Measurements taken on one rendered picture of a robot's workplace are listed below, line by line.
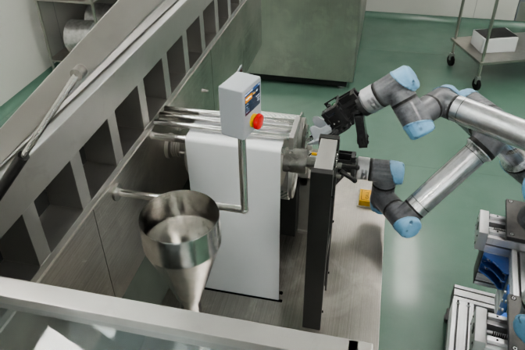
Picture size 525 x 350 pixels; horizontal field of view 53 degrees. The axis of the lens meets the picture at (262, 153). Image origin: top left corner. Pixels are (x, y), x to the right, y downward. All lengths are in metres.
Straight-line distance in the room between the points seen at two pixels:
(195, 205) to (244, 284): 0.63
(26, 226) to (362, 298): 1.01
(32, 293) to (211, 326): 0.24
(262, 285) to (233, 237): 0.19
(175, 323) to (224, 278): 0.91
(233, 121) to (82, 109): 0.29
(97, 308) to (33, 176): 0.30
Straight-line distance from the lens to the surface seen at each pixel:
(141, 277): 1.44
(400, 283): 2.93
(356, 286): 1.67
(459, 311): 2.58
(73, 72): 0.60
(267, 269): 1.52
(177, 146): 1.43
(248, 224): 1.42
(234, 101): 0.93
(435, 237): 3.23
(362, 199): 1.93
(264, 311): 1.59
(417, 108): 1.47
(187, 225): 1.03
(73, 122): 1.03
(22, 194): 0.93
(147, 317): 0.70
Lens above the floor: 2.14
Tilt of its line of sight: 35 degrees down
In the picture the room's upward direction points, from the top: 1 degrees counter-clockwise
